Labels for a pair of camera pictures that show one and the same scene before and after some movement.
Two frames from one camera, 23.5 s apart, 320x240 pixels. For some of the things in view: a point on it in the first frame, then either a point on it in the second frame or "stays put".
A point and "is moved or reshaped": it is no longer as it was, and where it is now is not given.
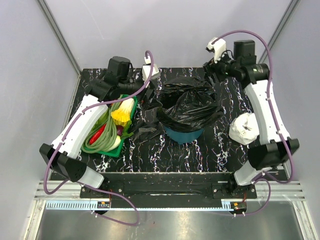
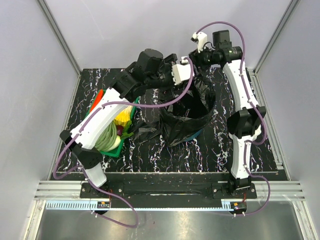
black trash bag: x=184 y=104 is moved or reshaped
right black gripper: x=211 y=67 -> x=195 y=57
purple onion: x=119 y=130 stays put
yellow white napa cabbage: x=121 y=116 stays put
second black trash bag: x=145 y=131 stays put
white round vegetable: x=116 y=143 stays put
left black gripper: x=150 y=86 -> x=167 y=65
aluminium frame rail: x=287 y=190 stays put
